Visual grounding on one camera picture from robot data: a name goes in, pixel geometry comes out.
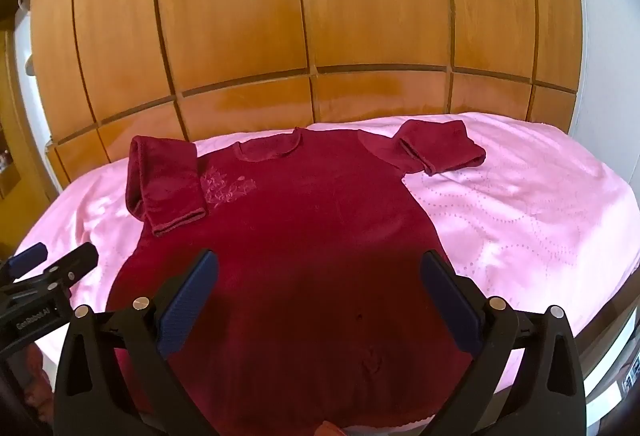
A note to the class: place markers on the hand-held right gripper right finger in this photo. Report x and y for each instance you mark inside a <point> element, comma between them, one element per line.
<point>452,301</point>

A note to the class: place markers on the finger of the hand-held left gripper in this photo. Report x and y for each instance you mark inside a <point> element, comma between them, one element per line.
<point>27,258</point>
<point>70,266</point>

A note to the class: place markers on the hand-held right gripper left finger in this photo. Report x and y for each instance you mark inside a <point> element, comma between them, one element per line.
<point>187,301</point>

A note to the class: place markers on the dark red sweater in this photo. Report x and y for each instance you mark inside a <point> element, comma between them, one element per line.
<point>300,216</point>

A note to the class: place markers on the pink dotted bedspread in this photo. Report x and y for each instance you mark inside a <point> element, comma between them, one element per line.
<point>525,216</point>

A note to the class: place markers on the wooden bedside cabinet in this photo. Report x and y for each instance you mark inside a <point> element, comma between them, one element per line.
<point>12,125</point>

